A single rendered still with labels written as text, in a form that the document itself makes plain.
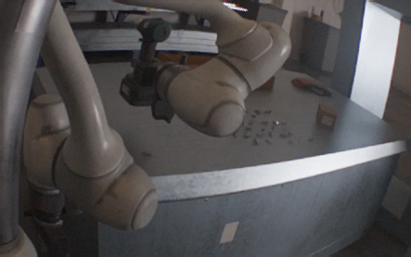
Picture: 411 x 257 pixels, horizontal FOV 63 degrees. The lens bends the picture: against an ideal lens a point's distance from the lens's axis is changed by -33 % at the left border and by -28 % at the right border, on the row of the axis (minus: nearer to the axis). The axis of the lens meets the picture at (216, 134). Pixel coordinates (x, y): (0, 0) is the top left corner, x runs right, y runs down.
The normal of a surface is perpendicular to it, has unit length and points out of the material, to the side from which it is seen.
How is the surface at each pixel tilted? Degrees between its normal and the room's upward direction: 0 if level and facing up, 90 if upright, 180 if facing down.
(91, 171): 57
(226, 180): 68
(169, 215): 90
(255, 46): 74
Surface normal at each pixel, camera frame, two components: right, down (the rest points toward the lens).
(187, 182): 0.62, 0.03
